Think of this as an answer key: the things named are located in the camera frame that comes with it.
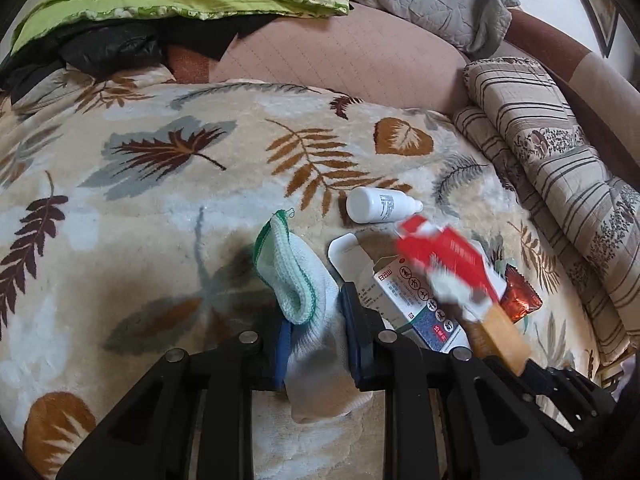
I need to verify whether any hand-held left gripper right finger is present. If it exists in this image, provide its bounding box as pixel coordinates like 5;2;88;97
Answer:
340;282;583;480

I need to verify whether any framed wall picture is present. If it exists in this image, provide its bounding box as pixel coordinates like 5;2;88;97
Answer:
565;0;621;58

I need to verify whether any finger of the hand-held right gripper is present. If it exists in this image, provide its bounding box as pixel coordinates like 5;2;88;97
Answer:
520;357;618;456

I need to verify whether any white and green medicine box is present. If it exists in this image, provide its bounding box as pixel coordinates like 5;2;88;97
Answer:
327;232;473;356

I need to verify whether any green quilt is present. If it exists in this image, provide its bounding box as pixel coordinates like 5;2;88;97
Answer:
10;0;351;56

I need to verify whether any red-brown foil wrapper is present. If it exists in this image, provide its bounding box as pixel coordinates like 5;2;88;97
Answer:
500;264;543;322

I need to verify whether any small white plastic bottle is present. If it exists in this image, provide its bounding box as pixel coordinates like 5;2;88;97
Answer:
346;186;424;224

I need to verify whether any pink quilted sofa cushion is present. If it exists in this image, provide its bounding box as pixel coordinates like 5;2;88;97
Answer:
207;2;468;113

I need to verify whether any black puffer jacket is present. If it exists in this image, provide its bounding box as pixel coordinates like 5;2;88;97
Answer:
0;22;166;106

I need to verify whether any white sock green trim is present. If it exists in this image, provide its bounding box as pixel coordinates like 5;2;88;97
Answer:
252;209;373;423

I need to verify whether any torn red cardboard box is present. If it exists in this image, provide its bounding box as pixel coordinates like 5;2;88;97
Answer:
395;215;532;376

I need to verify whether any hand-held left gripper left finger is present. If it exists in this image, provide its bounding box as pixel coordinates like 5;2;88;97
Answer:
56;319;293;480

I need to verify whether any striped folded blanket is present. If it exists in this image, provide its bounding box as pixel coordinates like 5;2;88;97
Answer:
452;57;640;366

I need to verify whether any brown sofa backrest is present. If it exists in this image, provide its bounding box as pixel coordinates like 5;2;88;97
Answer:
505;7;640;186

